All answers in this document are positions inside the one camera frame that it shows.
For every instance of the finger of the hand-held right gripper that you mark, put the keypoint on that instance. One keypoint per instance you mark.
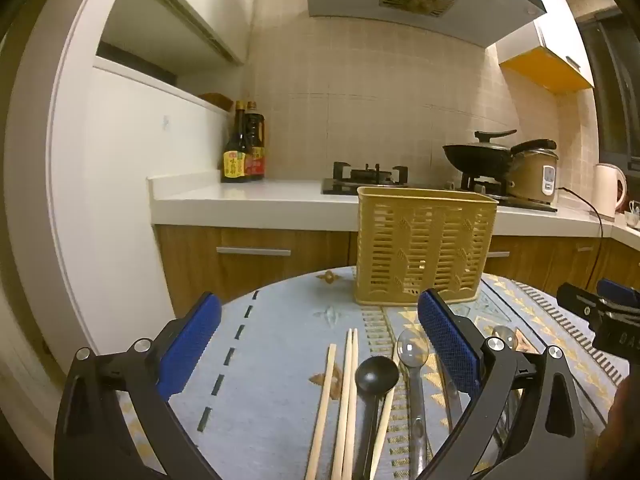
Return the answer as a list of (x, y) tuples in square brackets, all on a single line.
[(620, 292), (580, 300)]

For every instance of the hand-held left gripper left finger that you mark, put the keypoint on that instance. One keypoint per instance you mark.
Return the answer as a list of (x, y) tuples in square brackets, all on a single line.
[(190, 345)]

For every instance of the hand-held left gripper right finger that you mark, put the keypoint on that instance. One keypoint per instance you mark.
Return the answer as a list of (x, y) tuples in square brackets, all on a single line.
[(450, 345)]

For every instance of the clear plastic spoon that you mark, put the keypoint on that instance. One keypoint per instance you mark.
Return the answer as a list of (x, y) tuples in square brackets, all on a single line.
[(412, 350)]

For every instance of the shiny metal spoon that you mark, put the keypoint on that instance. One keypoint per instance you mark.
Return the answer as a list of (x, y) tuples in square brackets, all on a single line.
[(504, 336)]

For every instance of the black plastic spoon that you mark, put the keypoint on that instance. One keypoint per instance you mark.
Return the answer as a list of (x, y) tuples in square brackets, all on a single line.
[(376, 375)]

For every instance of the wooden chopstick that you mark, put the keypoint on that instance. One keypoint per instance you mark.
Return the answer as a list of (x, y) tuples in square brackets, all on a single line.
[(352, 385), (382, 435), (344, 390), (322, 400)]

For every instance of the yellow plastic utensil basket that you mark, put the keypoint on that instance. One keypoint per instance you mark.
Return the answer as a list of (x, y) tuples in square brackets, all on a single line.
[(425, 200)]

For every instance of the person's right forearm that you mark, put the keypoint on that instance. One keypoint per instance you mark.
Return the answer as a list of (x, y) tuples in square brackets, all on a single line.
[(622, 430)]

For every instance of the wooden base cabinet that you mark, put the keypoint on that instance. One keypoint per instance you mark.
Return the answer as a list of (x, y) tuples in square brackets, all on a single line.
[(200, 270)]

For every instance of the small glass cup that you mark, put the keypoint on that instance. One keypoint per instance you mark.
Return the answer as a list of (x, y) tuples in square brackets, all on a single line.
[(633, 215)]

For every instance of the blue patterned tablecloth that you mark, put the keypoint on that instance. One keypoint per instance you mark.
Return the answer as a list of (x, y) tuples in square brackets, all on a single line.
[(280, 350)]

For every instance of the white electric kettle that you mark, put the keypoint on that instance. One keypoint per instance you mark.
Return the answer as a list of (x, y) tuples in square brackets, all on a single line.
[(606, 190)]

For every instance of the white kitchen countertop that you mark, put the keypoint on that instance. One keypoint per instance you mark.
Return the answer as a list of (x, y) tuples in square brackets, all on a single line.
[(240, 200)]

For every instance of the white tall cabinet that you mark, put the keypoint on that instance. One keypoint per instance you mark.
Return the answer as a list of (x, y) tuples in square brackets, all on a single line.
[(125, 185)]

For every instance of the black lidded wok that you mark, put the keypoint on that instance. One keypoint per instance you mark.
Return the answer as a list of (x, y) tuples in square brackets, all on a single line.
[(477, 157)]

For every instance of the small dark sauce bottle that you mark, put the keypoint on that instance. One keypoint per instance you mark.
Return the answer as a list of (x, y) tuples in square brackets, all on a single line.
[(234, 160)]

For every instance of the black gas stove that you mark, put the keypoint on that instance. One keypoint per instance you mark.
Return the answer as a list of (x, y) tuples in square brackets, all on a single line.
[(360, 176)]

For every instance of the dark window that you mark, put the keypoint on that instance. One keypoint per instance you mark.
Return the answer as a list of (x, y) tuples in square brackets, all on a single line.
[(615, 90)]

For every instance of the large dark sauce bottle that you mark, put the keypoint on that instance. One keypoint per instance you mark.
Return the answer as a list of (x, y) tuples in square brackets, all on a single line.
[(256, 135)]

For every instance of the wooden board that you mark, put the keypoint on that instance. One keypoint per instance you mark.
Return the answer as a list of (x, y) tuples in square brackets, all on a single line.
[(217, 101)]

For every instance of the wall cabinet with yellow underside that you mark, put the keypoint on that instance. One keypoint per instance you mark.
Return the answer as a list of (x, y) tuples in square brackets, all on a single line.
[(545, 65)]

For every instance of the white wall cabinet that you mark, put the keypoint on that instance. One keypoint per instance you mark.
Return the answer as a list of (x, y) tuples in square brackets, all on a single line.
[(200, 0)]

